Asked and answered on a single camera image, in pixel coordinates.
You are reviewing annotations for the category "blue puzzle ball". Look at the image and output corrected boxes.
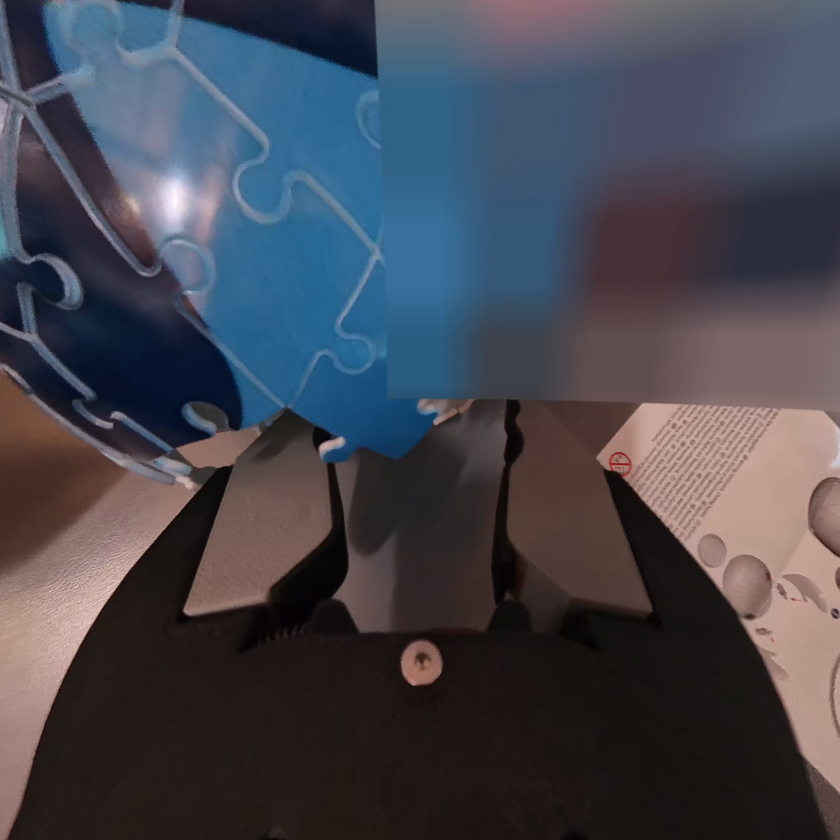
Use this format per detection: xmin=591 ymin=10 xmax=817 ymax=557
xmin=0 ymin=0 xmax=476 ymax=488

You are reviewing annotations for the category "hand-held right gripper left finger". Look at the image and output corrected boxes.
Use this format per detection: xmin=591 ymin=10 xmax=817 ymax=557
xmin=181 ymin=420 xmax=350 ymax=632

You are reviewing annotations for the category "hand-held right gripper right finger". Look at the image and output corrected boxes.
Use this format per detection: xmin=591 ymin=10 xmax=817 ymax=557
xmin=490 ymin=400 xmax=655 ymax=632

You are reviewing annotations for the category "white instruction sheet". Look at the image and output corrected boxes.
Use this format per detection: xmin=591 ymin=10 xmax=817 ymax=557
xmin=596 ymin=402 xmax=840 ymax=775

